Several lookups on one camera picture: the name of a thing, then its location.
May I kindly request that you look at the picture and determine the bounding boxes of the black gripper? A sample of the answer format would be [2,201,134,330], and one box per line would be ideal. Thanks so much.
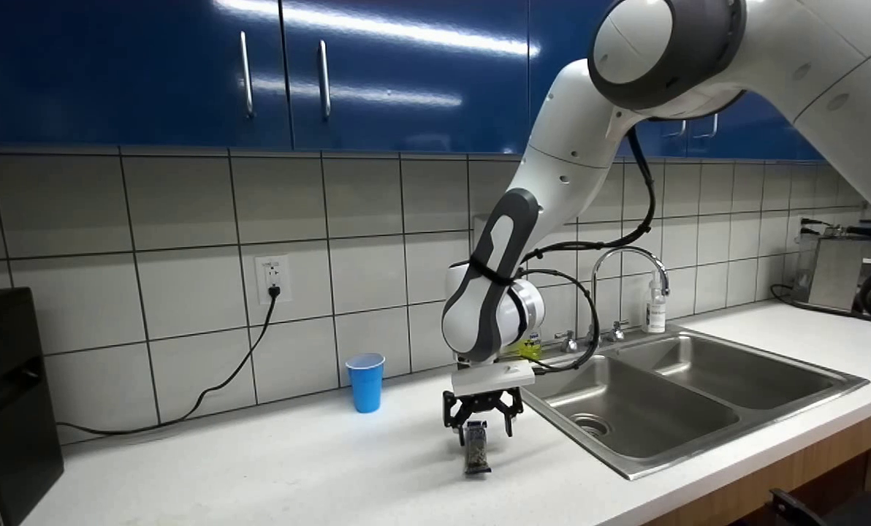
[441,387,527,438]

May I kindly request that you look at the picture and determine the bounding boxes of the white wall outlet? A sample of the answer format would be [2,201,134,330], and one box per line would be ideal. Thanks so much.
[255,255,296,302]

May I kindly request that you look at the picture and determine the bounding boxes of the blue plastic cup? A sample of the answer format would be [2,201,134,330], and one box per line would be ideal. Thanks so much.
[342,350,390,414]

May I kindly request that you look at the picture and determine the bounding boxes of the stainless steel double sink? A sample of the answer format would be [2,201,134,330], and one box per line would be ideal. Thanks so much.
[521,324,871,482]

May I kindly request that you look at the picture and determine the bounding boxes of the chrome gooseneck faucet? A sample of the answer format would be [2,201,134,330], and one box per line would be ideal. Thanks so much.
[591,244,673,344]

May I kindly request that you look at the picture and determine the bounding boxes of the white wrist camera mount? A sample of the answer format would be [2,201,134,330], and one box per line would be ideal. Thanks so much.
[450,360,537,398]

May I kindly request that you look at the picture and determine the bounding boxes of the black chair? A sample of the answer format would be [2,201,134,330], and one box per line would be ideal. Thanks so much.
[768,489,871,526]

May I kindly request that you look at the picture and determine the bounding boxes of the black power cord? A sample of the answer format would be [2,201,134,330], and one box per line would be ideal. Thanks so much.
[55,283,285,438]

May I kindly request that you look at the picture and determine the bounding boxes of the green dish soap bottle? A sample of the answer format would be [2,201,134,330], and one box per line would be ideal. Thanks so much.
[507,334,548,362]

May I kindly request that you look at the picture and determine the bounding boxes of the clear soap bottle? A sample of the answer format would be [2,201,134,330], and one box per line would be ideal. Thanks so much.
[647,282,669,336]

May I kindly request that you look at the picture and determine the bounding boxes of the black countertop appliance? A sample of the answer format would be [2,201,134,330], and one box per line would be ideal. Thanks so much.
[0,286,67,526]

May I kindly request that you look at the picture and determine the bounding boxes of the silver countertop appliance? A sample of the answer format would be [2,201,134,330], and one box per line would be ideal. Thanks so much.
[803,217,871,315]

